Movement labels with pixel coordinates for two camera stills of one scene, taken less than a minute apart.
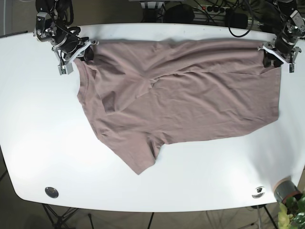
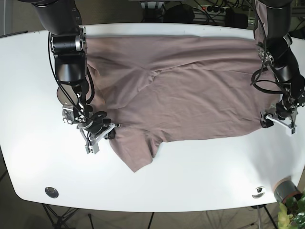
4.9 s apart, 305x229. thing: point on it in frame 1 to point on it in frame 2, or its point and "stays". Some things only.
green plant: x=291 y=214 stays
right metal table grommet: x=260 y=191 stays
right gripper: x=282 y=50 to x=284 y=113
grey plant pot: x=285 y=189 stays
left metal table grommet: x=51 y=192 stays
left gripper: x=69 y=48 to x=93 y=126
